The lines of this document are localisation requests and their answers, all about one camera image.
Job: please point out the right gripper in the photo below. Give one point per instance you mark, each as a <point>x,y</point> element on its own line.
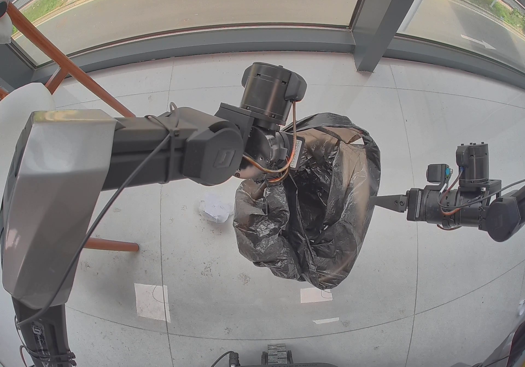
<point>434,207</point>

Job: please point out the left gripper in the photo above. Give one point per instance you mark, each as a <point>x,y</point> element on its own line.
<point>274,152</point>

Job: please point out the black plastic bag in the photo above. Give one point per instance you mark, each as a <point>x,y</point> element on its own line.
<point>328,213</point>

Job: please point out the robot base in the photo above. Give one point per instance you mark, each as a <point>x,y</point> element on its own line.
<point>279,354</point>

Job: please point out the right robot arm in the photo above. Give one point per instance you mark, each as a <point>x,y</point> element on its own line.
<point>504,217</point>

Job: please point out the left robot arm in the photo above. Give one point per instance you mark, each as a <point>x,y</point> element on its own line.
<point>61,193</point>

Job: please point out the crumpled white paper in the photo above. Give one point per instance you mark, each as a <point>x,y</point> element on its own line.
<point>215,209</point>

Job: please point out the white chair with wooden legs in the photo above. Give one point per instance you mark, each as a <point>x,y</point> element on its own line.
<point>24,98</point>

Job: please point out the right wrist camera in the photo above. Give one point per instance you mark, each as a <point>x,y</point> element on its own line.
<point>437,173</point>

